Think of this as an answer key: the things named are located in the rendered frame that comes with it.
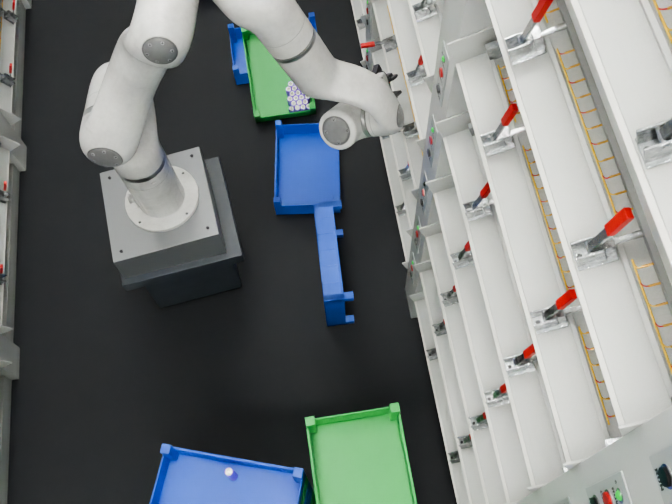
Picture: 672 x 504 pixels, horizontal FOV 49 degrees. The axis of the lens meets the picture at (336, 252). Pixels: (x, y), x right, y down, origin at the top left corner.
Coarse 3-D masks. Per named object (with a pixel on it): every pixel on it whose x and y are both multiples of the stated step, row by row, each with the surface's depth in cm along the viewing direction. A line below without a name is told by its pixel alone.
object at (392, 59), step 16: (384, 0) 194; (384, 16) 192; (384, 32) 190; (384, 48) 188; (400, 64) 185; (400, 80) 183; (400, 96) 181; (416, 144) 175; (416, 160) 173; (416, 176) 172; (416, 192) 166
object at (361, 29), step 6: (354, 0) 247; (354, 6) 246; (360, 6) 245; (354, 12) 245; (360, 12) 244; (360, 18) 240; (360, 24) 240; (360, 30) 242; (360, 36) 241; (360, 42) 240
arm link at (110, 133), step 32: (160, 0) 118; (192, 0) 122; (128, 32) 122; (160, 32) 118; (192, 32) 122; (128, 64) 134; (160, 64) 123; (128, 96) 141; (96, 128) 146; (128, 128) 147; (96, 160) 152; (128, 160) 154
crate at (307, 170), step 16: (288, 128) 239; (304, 128) 239; (288, 144) 240; (304, 144) 240; (320, 144) 240; (288, 160) 238; (304, 160) 238; (320, 160) 237; (336, 160) 237; (288, 176) 235; (304, 176) 235; (320, 176) 235; (336, 176) 235; (288, 192) 233; (304, 192) 233; (320, 192) 232; (336, 192) 232; (288, 208) 226; (304, 208) 226
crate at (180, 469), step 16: (176, 448) 155; (160, 464) 154; (176, 464) 159; (192, 464) 159; (208, 464) 159; (224, 464) 159; (240, 464) 159; (256, 464) 154; (272, 464) 153; (160, 480) 155; (176, 480) 158; (192, 480) 157; (208, 480) 157; (224, 480) 157; (240, 480) 157; (256, 480) 157; (272, 480) 157; (288, 480) 157; (304, 480) 156; (160, 496) 156; (176, 496) 156; (192, 496) 156; (208, 496) 156; (224, 496) 156; (240, 496) 156; (256, 496) 156; (272, 496) 156; (288, 496) 155
